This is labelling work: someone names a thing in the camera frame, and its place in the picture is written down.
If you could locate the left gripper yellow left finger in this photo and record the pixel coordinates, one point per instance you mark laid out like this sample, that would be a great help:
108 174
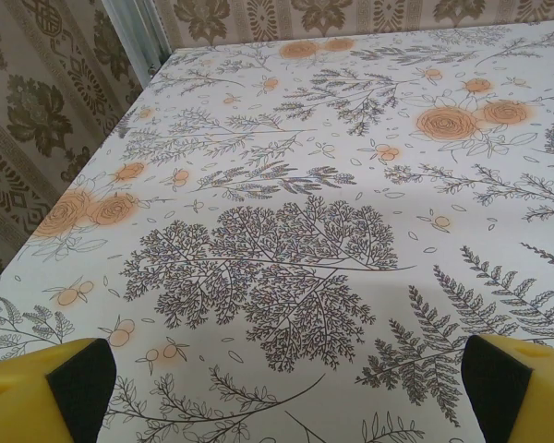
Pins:
18 406

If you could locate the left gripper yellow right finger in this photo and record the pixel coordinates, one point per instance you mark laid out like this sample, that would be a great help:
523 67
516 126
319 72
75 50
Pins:
545 401

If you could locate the floral table cover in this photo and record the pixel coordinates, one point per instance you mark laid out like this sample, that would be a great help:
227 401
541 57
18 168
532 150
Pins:
277 184

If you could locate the aluminium frame post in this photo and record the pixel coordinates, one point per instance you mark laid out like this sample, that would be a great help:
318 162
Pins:
134 37

